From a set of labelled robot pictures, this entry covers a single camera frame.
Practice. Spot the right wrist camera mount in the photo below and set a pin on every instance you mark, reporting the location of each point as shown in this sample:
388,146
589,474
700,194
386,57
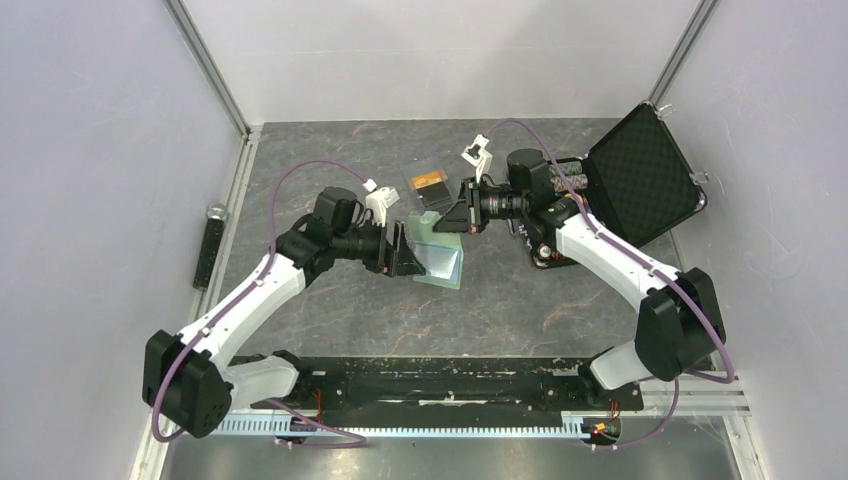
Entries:
478,156

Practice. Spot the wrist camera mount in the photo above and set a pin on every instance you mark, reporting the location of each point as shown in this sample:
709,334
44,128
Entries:
379,200
478,156

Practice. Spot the black tool silver knob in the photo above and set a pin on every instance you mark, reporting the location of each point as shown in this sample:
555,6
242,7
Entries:
217,215

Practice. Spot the clear plastic card box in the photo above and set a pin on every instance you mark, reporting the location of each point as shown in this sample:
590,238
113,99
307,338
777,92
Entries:
437,198

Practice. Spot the orange credit card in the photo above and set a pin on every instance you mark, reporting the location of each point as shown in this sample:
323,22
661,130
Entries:
428,179

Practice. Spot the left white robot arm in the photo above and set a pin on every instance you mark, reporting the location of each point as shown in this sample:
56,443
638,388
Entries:
189,377

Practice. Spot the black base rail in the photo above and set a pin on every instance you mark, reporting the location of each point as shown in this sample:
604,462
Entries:
346,383

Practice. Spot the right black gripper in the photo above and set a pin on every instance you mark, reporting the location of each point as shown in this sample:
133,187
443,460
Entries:
457,219

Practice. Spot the black poker chip case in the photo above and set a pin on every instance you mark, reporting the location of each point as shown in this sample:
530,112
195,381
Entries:
636,180

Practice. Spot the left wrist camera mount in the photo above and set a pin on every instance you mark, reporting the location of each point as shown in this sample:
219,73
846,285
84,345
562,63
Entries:
379,200

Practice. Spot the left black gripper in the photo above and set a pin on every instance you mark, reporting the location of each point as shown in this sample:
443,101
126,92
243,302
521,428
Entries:
397,261

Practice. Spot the green leather card holder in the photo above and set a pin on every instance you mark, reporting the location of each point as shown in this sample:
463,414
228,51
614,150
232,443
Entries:
441,254

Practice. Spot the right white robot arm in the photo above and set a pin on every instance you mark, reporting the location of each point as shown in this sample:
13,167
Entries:
679,322

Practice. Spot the white slotted cable duct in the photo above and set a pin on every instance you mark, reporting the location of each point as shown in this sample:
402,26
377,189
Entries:
282,425

